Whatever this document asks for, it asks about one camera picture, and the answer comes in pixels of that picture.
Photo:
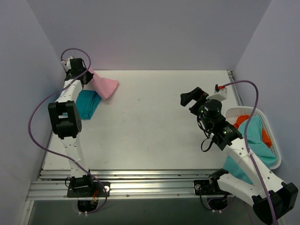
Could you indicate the aluminium mounting rail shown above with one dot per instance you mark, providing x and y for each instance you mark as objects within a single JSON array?
[{"x": 125, "y": 184}]

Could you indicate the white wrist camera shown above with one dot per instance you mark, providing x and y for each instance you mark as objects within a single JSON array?
[
  {"x": 66, "y": 63},
  {"x": 220, "y": 93}
]

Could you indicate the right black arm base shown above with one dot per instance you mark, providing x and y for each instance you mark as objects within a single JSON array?
[{"x": 212, "y": 198}]

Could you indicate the folded teal t shirt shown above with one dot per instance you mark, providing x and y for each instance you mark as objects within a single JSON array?
[{"x": 86, "y": 102}]

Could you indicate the white plastic laundry basket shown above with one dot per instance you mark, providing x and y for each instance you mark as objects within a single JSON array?
[{"x": 233, "y": 114}]

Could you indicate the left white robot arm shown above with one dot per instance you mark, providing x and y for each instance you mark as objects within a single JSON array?
[{"x": 65, "y": 119}]

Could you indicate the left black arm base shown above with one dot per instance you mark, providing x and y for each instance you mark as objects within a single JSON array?
[{"x": 87, "y": 187}]

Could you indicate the orange t shirt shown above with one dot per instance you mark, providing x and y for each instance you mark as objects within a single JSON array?
[{"x": 241, "y": 120}]

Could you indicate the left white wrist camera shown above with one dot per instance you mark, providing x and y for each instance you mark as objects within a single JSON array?
[{"x": 66, "y": 63}]

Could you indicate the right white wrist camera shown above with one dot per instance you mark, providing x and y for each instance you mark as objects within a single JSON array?
[{"x": 220, "y": 93}]

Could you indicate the pink t shirt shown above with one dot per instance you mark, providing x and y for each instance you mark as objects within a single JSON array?
[{"x": 104, "y": 87}]

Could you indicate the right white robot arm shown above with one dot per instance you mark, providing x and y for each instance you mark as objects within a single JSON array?
[{"x": 270, "y": 196}]

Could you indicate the light turquoise t shirt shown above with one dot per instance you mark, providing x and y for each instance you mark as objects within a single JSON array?
[{"x": 260, "y": 143}]

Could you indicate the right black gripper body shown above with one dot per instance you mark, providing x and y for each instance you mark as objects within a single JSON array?
[{"x": 198, "y": 103}]

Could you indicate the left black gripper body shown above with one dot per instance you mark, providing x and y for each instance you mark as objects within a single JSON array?
[{"x": 85, "y": 77}]

